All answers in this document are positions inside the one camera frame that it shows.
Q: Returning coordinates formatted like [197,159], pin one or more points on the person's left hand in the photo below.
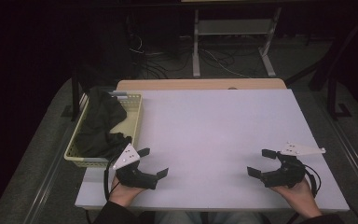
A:
[124,193]

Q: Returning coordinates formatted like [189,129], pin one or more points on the dark cloth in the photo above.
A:
[101,124]

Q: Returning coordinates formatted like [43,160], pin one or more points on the yellow plastic basket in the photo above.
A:
[128,127]

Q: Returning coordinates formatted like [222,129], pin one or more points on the person's left sleeve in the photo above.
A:
[113,214]

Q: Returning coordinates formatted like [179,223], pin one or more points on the person's right sleeve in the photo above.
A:
[320,219]

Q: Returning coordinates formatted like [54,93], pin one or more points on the white metal stand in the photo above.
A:
[234,31]

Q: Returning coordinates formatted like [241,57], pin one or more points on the person's sleeve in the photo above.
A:
[320,219]
[113,214]

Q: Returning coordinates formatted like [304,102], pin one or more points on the person's right hand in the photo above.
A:
[299,199]

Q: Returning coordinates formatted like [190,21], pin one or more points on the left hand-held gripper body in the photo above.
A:
[132,174]

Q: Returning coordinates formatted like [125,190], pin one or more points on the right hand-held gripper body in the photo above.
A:
[289,168]

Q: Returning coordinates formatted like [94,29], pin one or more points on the grey marker pen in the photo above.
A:
[118,93]

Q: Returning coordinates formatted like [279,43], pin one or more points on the black metal stand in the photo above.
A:
[334,81]

